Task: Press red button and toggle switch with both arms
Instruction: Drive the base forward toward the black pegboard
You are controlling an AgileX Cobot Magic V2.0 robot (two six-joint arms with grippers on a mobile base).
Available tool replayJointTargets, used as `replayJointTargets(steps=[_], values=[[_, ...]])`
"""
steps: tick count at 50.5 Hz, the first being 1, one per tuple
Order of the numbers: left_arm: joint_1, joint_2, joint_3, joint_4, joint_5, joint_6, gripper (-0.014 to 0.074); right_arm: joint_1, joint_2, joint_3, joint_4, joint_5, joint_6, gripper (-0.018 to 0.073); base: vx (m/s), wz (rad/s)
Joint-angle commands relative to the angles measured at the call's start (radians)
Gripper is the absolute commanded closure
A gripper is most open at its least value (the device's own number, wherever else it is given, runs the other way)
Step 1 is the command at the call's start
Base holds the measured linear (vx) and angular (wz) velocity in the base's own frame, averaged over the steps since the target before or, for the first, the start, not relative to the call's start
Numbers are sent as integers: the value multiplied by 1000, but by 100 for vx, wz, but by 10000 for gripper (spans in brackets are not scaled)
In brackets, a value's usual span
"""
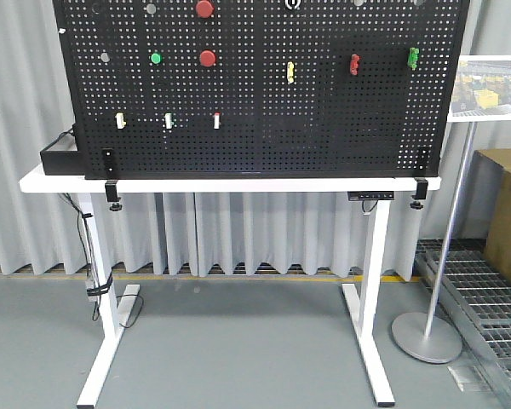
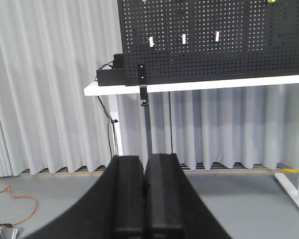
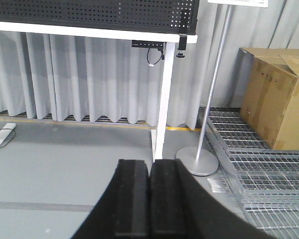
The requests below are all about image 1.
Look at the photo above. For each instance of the black clamp bracket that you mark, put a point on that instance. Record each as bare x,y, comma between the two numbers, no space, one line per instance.
111,192
421,192

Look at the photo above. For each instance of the black table control panel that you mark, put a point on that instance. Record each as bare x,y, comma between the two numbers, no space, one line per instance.
370,195

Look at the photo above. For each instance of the metal floor grating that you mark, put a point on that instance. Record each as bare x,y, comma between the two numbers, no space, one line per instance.
477,298

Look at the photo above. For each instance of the left black clamp bracket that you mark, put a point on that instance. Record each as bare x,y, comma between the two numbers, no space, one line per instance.
111,192

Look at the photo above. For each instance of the green toggle switch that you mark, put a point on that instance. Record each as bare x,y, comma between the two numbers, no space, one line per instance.
413,58

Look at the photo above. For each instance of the red toggle switch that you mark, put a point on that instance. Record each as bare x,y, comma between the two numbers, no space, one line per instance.
354,64

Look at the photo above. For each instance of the red mushroom button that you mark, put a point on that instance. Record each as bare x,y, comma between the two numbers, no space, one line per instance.
204,8
207,58

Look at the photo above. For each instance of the green round push button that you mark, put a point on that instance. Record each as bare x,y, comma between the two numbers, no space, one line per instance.
156,58

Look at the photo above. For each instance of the red white rocker switch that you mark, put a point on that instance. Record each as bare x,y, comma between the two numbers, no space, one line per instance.
216,120

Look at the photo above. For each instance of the grey round button upper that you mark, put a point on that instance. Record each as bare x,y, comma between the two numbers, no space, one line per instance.
151,8

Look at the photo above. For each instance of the right black clamp bracket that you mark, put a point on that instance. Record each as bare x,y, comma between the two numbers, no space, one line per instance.
421,192

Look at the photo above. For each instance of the black box behind pegboard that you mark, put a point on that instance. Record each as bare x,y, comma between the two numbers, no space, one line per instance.
61,157

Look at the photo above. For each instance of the printed photo sign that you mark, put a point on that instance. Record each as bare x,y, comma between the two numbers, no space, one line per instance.
482,89

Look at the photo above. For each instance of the black rotary selector switch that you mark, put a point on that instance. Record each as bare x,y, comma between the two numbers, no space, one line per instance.
292,4

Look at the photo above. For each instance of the black perforated pegboard panel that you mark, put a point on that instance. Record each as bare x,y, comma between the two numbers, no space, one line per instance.
328,123

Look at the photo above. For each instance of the black round button top-left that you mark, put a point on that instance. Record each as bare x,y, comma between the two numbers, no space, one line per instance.
96,8

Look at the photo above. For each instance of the white height adjustable table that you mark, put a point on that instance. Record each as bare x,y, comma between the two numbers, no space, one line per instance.
361,303

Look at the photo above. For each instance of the brown cardboard box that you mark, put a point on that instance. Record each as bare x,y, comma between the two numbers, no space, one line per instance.
498,243

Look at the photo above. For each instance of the silver sign stand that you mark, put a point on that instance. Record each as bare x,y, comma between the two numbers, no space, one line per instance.
425,336

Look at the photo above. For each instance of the green white rocker switch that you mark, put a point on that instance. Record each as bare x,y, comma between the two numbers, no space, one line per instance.
168,117

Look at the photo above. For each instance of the yellow toggle switch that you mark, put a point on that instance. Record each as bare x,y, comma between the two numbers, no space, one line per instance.
290,74

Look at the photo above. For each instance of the yellow white rocker switch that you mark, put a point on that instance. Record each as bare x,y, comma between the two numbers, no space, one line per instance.
120,120

